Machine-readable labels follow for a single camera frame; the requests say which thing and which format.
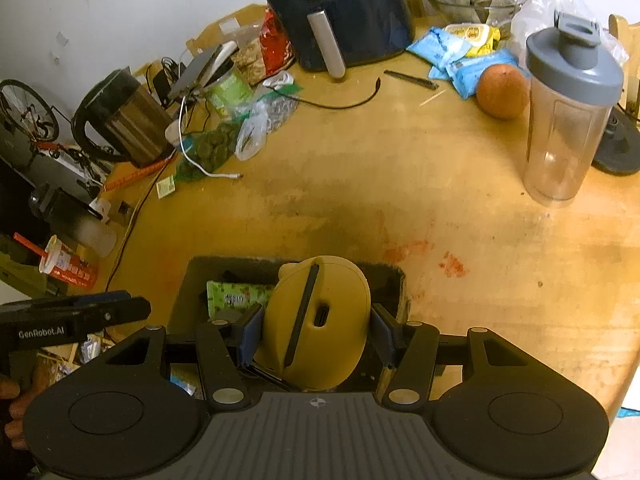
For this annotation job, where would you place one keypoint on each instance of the black pen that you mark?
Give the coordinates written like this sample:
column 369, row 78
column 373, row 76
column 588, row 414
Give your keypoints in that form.
column 410, row 79

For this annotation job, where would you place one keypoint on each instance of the brown cardboard box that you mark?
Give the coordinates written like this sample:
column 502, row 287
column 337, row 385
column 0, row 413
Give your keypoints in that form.
column 197, row 290

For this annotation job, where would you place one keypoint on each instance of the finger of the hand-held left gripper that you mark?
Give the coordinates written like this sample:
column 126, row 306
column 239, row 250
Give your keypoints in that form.
column 115, row 310

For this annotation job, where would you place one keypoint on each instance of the black round base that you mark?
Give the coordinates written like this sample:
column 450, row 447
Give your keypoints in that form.
column 620, row 150

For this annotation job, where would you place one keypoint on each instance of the green paper tag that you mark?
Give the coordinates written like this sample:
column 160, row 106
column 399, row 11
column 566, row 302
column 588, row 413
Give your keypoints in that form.
column 166, row 186

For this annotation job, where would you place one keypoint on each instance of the clear shaker bottle grey lid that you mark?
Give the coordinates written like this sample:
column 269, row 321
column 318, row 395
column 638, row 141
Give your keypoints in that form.
column 565, row 130

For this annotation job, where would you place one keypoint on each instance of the flat brown cardboard sheet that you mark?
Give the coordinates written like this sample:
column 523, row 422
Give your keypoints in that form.
column 225, row 25

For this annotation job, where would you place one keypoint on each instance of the red snack bag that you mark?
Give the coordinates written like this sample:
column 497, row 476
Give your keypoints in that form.
column 275, row 45

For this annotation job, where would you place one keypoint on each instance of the grey smartphone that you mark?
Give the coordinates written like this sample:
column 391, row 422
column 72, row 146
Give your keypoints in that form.
column 200, row 72

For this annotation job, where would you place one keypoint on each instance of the clear plastic bag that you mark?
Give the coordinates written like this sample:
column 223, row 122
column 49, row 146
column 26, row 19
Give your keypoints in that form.
column 545, row 5

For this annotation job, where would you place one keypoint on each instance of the yellow earbud case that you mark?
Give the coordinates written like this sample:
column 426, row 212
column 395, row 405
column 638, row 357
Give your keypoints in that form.
column 330, row 320

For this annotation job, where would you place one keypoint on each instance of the white foil seal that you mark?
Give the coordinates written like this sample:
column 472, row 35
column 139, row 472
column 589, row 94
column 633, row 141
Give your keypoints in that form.
column 279, row 79

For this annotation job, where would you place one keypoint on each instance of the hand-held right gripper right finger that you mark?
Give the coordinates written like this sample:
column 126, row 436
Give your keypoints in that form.
column 380, row 336

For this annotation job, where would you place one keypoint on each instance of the orange ruler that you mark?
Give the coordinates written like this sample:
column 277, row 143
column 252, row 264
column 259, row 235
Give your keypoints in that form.
column 135, row 175

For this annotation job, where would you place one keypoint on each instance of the small white cup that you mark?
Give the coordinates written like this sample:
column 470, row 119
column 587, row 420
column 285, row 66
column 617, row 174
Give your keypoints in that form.
column 175, row 132

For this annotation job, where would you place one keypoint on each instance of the dark blue air fryer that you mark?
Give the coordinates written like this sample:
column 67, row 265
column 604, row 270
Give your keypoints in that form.
column 345, row 10

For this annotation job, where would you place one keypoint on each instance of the plastic bag of seeds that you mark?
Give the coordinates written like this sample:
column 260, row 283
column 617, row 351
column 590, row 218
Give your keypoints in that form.
column 270, row 117

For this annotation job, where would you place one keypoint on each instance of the bag of oats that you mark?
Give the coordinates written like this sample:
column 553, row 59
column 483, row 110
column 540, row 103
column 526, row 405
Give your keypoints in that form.
column 249, row 57

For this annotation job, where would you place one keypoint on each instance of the wooden toothpick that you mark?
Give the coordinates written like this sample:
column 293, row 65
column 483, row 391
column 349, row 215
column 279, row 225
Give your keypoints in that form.
column 432, row 98

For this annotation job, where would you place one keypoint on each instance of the frosted white cup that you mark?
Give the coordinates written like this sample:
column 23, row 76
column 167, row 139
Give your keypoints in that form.
column 97, row 235

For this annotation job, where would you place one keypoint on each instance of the bicycle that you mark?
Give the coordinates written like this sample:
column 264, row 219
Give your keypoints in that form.
column 30, row 110

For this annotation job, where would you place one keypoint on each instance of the steel electric kettle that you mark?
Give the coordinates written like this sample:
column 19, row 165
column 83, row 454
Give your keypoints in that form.
column 125, row 120

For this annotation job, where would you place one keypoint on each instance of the orange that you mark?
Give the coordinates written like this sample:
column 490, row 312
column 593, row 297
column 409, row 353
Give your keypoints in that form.
column 502, row 92

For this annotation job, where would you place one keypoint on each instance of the person's left hand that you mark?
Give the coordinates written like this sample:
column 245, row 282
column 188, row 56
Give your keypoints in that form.
column 14, row 410

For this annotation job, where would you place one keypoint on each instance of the drink cup with red straw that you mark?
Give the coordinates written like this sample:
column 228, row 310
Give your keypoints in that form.
column 65, row 265

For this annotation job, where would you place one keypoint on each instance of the light blue wipes packet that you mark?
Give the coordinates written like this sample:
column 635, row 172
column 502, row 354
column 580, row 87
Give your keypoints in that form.
column 440, row 47
column 467, row 72

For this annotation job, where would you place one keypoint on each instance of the bag of green discs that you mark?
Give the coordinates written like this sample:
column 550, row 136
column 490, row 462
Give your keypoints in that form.
column 215, row 147

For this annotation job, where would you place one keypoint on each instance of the yellow wipes packet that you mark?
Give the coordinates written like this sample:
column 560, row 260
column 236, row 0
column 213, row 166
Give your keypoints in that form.
column 475, row 37

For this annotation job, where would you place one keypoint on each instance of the wooden chair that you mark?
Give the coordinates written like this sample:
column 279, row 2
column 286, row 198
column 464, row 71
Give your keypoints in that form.
column 622, row 35

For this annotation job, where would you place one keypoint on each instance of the green can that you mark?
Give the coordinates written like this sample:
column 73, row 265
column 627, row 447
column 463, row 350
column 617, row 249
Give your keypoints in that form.
column 230, row 95

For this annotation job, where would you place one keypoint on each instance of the green printed tube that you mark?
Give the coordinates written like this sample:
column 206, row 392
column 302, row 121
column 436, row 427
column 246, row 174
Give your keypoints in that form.
column 235, row 297

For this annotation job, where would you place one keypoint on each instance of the black power adapter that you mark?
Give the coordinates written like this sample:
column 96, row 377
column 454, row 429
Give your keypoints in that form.
column 162, row 80

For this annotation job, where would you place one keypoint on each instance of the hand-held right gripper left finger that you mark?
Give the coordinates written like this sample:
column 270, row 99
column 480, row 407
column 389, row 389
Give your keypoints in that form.
column 252, row 334

